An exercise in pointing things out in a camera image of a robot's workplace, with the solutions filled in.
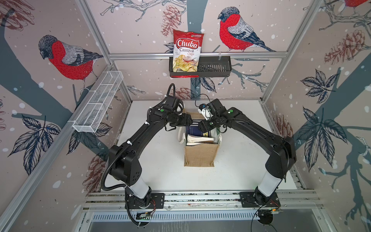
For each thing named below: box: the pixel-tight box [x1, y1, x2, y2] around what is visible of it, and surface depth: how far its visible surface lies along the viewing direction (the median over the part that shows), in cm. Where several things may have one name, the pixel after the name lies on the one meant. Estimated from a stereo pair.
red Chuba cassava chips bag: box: [170, 29, 205, 78], surface depth 86 cm
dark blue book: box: [185, 126, 209, 137], surface depth 87 cm
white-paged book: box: [186, 133, 215, 146], surface depth 76 cm
